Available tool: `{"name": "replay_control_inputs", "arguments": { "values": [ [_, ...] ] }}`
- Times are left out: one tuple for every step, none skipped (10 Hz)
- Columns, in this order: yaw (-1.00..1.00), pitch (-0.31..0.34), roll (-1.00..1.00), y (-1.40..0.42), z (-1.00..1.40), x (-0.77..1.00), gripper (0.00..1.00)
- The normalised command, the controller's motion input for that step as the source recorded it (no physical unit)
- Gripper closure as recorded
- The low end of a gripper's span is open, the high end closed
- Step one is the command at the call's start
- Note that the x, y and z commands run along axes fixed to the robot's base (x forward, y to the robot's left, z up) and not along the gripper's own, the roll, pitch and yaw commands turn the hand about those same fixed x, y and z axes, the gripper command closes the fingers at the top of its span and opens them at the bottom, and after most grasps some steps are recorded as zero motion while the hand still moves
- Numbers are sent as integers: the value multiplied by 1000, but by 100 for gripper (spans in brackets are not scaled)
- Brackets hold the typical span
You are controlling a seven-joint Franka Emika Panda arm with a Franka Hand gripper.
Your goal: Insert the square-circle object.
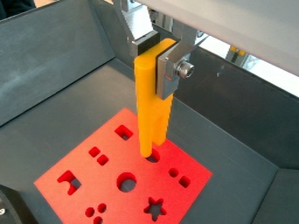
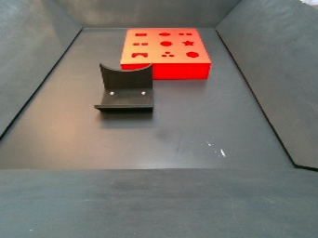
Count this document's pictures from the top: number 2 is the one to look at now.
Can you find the red shape-sorting block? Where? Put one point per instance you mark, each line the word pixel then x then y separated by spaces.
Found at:
pixel 174 50

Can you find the black curved holder bracket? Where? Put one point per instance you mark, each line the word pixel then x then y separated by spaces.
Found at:
pixel 128 89

